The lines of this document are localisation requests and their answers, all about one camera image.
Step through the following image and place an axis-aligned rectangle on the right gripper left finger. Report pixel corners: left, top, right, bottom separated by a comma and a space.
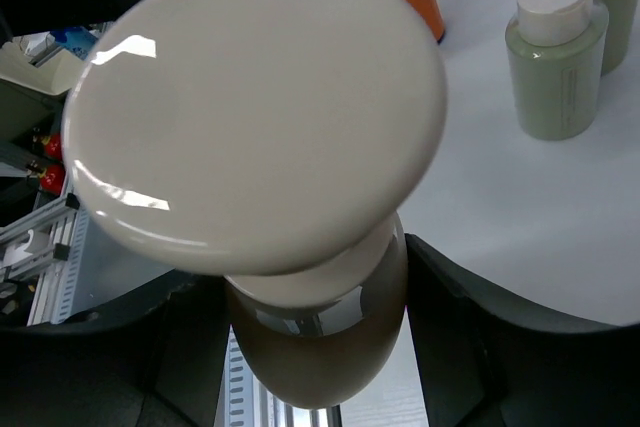
1, 274, 229, 426

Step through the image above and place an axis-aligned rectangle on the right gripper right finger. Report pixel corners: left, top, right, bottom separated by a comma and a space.
405, 234, 639, 426

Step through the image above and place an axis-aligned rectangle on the beige pump lotion bottle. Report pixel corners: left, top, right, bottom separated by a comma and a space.
62, 0, 447, 409

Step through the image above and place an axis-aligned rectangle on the white slotted cable duct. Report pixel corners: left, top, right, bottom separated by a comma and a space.
27, 208, 88, 326

